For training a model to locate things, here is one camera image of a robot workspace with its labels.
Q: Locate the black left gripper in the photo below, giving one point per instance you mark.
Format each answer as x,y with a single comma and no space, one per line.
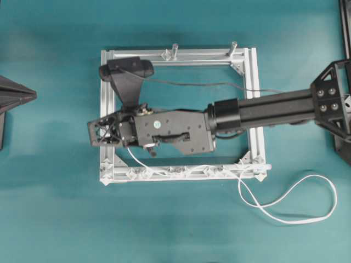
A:
13,95

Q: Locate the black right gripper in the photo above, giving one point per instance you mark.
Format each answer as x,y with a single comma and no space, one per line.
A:
186,130

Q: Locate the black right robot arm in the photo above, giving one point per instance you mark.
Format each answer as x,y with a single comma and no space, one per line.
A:
234,115

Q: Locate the steel pin far left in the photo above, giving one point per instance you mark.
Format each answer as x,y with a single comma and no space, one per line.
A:
232,49

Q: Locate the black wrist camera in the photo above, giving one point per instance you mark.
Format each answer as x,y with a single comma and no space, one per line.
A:
126,76

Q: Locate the steel pin on frame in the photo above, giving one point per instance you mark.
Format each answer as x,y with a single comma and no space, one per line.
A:
174,51

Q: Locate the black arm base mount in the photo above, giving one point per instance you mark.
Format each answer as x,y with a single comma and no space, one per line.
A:
331,93

